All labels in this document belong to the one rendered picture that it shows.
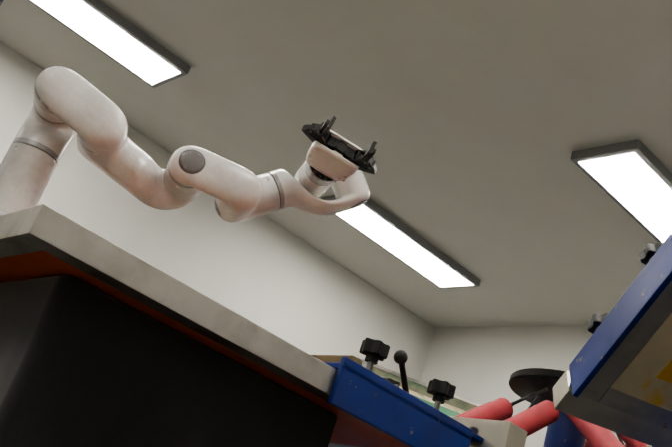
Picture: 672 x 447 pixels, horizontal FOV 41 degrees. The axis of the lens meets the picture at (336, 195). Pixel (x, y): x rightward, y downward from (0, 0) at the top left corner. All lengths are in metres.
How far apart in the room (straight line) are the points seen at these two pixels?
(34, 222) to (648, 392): 0.97
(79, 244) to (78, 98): 0.74
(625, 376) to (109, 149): 1.02
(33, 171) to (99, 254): 0.73
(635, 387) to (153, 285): 0.79
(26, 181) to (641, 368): 1.15
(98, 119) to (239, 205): 0.32
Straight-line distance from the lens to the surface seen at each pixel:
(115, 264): 1.09
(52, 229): 1.06
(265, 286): 6.32
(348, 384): 1.29
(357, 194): 1.90
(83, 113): 1.76
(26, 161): 1.80
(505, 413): 2.10
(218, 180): 1.76
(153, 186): 1.83
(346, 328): 6.80
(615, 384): 1.50
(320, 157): 1.76
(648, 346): 1.45
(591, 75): 3.97
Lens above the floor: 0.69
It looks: 24 degrees up
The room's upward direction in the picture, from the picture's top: 19 degrees clockwise
